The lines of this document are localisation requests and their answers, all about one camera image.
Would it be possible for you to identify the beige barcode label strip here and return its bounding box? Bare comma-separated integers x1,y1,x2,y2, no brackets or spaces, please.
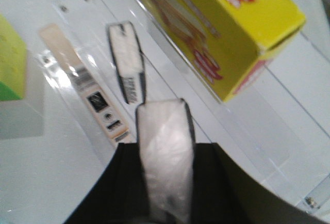
39,23,134,147

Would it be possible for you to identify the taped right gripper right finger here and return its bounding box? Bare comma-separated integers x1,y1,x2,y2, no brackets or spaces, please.
136,99,195,223

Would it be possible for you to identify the yellow nabati wafer box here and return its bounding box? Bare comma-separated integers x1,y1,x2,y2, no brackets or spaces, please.
138,0,306,101

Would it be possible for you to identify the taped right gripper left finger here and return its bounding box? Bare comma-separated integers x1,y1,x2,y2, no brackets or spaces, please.
106,21,146,104

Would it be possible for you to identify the green yellow box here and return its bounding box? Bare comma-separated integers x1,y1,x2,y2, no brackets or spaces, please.
1,15,27,101

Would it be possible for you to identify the clear acrylic right shelf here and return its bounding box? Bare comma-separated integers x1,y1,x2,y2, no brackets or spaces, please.
53,0,329,222

